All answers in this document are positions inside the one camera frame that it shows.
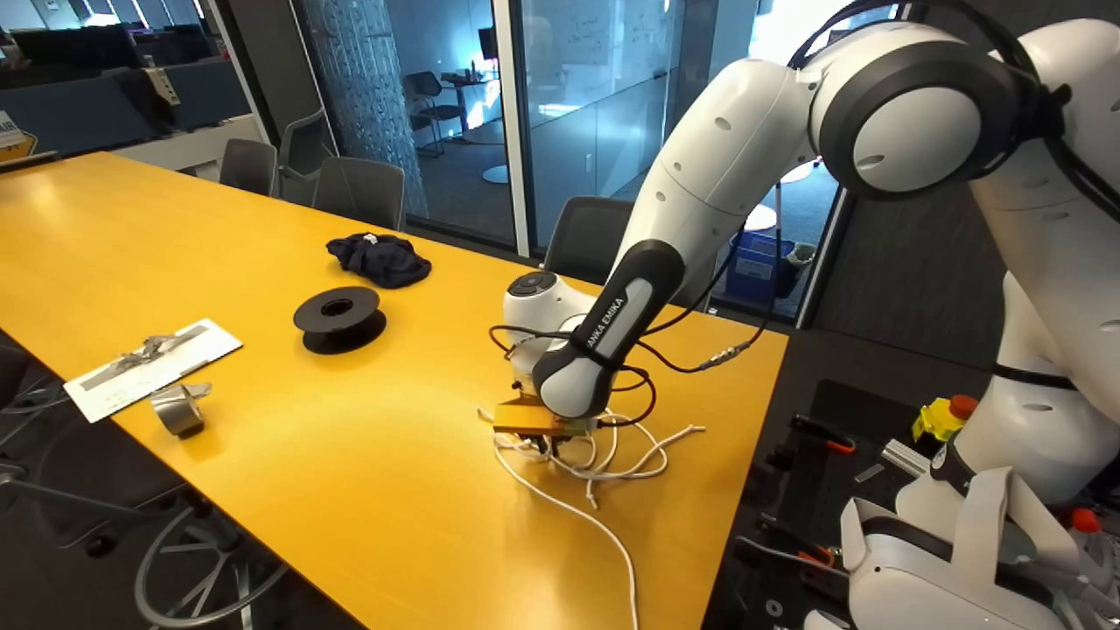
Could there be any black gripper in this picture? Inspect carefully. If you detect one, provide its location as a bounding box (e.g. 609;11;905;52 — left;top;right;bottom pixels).
495;424;592;447

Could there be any short white rope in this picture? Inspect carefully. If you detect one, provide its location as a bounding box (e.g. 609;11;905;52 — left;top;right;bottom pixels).
473;402;707;509

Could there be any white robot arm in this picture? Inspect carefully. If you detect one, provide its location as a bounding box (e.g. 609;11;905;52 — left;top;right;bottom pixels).
505;18;1120;434

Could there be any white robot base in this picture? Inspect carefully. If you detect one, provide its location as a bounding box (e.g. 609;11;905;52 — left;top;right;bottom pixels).
797;276;1120;630

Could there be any grey office chair near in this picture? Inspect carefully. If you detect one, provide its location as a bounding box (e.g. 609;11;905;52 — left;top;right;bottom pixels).
545;197;630;285

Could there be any grey office chair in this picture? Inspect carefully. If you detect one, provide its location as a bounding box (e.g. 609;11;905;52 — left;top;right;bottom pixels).
545;197;630;285
222;141;275;197
310;158;406;228

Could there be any black cloth bundle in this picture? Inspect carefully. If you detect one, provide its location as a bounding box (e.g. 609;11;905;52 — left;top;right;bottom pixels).
327;231;429;286

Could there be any black filament spool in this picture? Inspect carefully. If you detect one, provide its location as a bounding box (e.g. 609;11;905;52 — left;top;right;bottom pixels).
294;286;386;355

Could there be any grey office chair middle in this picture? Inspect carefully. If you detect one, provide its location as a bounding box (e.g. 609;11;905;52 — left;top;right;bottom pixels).
310;158;406;228

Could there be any white paper sheet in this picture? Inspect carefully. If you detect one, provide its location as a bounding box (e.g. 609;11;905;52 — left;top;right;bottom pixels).
63;319;243;424

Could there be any grey office chair far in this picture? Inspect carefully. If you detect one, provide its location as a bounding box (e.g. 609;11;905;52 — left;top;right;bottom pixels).
222;141;275;197

